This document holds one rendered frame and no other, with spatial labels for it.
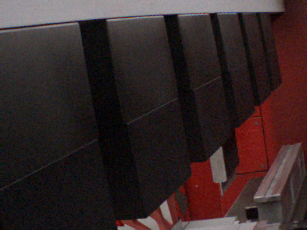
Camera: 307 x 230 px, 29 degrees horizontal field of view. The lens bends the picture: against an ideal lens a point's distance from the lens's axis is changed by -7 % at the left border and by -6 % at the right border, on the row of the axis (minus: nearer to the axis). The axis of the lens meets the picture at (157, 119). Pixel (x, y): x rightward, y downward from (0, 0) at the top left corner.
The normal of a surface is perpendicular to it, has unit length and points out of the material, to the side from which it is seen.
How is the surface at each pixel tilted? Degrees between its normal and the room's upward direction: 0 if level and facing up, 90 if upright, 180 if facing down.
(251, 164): 90
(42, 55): 90
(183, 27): 90
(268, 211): 90
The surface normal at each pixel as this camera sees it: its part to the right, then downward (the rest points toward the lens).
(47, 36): 0.93, -0.13
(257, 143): -0.31, 0.18
